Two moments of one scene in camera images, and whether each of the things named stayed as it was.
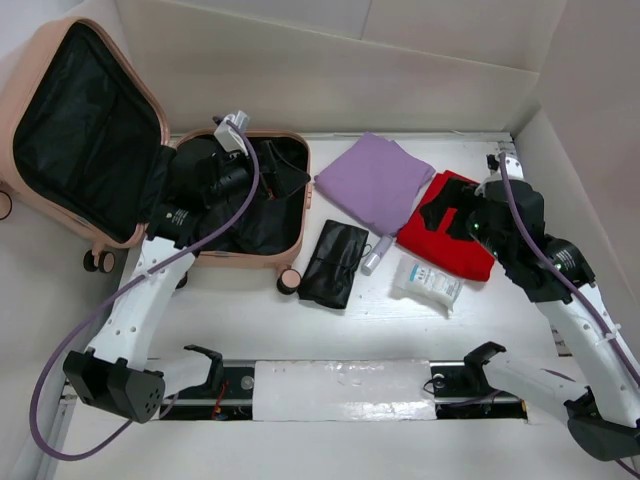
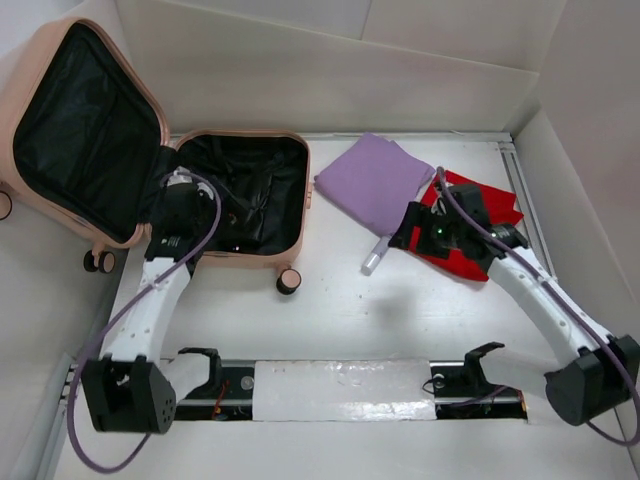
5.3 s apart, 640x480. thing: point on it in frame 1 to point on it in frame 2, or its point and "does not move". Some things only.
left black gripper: x=283 y=182 to x=233 y=207
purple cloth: x=378 y=180 does not move
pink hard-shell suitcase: x=88 y=153 does not move
